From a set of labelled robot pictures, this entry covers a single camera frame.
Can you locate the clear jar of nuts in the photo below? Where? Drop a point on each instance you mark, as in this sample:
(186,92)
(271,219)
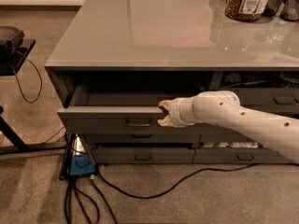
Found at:
(245,10)

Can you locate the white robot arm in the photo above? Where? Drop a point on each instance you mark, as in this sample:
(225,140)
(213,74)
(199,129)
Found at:
(223,109)

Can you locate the blue power box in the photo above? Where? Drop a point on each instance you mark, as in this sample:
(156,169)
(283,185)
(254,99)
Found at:
(81,165)

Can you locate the grey drawer cabinet frame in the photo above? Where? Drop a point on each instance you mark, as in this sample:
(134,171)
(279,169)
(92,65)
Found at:
(181,82)

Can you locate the dark glass container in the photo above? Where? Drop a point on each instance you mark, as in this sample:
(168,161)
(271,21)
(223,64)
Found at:
(272,7)
(290,11)

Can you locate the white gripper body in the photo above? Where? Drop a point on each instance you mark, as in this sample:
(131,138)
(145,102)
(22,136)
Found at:
(177,112)

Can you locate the grey drawer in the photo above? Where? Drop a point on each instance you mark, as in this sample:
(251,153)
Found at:
(95,112)
(144,155)
(223,137)
(141,138)
(238,156)
(271,100)

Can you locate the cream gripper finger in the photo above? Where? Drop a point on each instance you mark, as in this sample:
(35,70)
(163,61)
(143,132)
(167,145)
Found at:
(165,122)
(165,104)

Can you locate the black device on table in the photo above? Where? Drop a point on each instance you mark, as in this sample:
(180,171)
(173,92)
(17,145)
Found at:
(10,39)

